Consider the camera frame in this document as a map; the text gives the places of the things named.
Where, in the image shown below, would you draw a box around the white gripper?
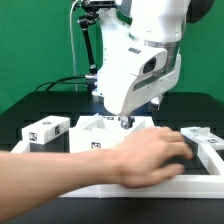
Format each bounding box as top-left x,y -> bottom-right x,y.
98,48 -> 181,129

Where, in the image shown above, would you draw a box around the white cabinet body box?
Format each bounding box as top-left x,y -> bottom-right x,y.
69,114 -> 154,153

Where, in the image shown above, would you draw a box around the white cabinet door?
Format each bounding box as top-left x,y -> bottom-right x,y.
180,127 -> 224,151

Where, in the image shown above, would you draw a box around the person's forearm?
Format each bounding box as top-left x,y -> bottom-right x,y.
0,150 -> 118,222

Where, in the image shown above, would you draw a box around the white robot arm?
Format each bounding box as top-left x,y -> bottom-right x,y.
97,0 -> 215,129

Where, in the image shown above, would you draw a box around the white cabinet top block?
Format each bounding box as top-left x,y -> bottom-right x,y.
22,116 -> 70,145

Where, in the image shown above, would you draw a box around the person's hand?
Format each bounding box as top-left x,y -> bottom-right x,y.
113,127 -> 193,189

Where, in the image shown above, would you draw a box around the black cables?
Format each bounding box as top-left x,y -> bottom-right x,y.
35,75 -> 98,92

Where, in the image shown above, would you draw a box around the white frame fence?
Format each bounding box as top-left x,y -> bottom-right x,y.
10,139 -> 224,200

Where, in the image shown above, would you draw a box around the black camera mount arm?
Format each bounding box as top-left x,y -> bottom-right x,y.
75,0 -> 115,75

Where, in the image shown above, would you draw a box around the white thin cable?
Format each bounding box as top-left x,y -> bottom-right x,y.
69,0 -> 83,92

